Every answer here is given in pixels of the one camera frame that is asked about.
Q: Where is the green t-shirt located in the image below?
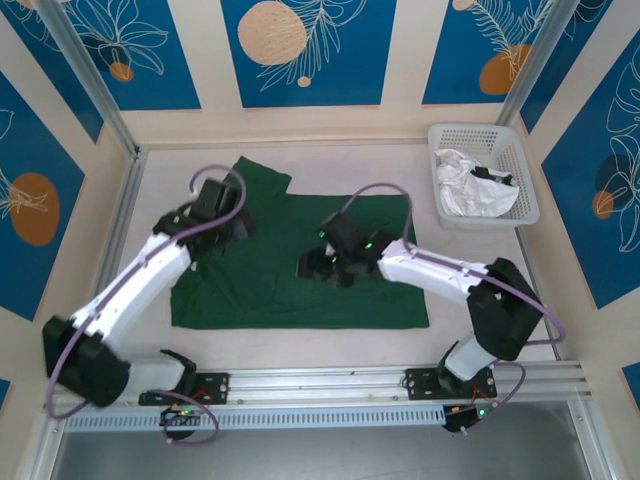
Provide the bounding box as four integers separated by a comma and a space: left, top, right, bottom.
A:
169, 155, 432, 331

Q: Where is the white crumpled t-shirt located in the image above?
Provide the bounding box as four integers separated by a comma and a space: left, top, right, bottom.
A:
433, 148, 520, 220

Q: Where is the black fabric piece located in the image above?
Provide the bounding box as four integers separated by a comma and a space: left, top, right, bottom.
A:
471, 167, 514, 187

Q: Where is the white plastic basket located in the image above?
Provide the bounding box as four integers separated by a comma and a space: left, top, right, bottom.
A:
427, 122, 542, 231

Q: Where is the aluminium side frame beam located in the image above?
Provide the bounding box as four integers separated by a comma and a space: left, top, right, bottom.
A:
27, 149, 149, 480
514, 224, 607, 480

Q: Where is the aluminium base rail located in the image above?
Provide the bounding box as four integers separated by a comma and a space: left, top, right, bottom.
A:
47, 360, 587, 407

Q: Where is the aluminium frame post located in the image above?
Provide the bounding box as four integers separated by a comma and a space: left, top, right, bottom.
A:
34, 0, 142, 159
494, 0, 572, 127

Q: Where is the grey slotted cable duct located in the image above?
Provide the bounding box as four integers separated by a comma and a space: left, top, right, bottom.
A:
63, 403, 447, 434

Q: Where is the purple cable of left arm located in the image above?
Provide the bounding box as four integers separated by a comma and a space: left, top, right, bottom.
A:
43, 164, 250, 446

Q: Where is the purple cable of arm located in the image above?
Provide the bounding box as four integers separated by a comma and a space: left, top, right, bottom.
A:
344, 183, 569, 436
43, 164, 250, 446

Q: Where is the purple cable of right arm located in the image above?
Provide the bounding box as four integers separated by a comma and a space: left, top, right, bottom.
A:
344, 183, 569, 436

